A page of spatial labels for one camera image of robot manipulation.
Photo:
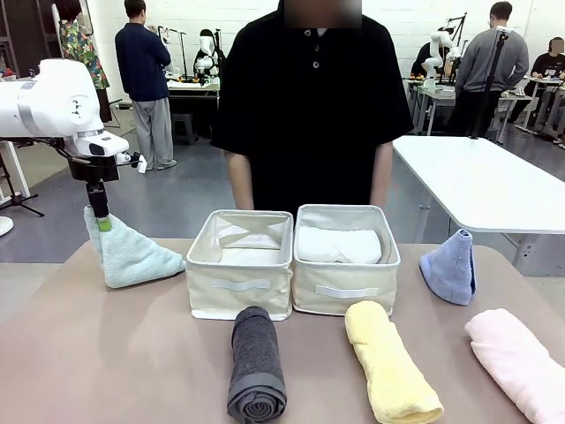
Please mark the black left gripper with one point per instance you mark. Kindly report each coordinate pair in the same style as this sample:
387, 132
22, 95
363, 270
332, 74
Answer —
95, 170

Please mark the mint green cone towel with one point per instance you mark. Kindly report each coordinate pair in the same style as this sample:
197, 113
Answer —
128, 256

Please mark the dark grey towel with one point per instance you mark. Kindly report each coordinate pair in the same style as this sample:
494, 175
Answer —
256, 366

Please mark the yellow towel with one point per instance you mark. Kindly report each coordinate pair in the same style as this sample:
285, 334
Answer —
388, 366

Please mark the blue cone towel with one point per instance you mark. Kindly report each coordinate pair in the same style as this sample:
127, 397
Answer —
452, 276

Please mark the pink towel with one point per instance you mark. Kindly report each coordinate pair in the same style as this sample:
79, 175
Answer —
521, 362

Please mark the person's right forearm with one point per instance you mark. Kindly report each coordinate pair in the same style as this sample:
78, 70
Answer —
242, 181

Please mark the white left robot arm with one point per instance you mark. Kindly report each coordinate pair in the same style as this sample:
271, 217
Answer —
48, 103

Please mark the person's left forearm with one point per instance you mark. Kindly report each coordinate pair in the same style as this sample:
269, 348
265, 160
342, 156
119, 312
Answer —
382, 172

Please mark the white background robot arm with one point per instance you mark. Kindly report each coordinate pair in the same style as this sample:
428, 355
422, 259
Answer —
437, 53

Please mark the black floor tripod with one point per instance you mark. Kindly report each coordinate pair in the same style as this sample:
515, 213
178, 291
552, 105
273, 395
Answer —
17, 201

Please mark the white round floor base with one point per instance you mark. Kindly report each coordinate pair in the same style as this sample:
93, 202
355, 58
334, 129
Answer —
4, 226

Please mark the dark grey plastic stool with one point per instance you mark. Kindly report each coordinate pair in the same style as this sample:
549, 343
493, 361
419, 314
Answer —
184, 128

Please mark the man in navy sweater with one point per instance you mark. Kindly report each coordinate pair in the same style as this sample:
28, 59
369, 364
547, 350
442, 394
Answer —
148, 79

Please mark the background work table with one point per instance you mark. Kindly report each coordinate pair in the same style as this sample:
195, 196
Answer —
194, 90

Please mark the woman in floral dress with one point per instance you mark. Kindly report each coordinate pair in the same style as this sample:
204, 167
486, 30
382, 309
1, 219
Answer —
81, 53

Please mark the person in black polo shirt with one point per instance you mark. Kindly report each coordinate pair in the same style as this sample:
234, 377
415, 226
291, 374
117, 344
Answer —
309, 110

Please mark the white rolled towel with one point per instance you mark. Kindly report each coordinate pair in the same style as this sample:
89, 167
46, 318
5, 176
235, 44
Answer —
337, 245

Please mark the white side table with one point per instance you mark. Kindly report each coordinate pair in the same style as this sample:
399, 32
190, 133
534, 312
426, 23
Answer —
485, 181

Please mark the man in grey sweater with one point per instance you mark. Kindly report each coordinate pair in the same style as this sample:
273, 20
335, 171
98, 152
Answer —
485, 66

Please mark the seated person in black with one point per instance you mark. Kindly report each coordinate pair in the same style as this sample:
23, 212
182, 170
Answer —
549, 66

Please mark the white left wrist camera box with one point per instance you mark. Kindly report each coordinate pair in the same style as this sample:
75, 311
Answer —
102, 144

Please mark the white table leg frame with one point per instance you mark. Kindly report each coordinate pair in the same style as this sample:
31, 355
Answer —
15, 170

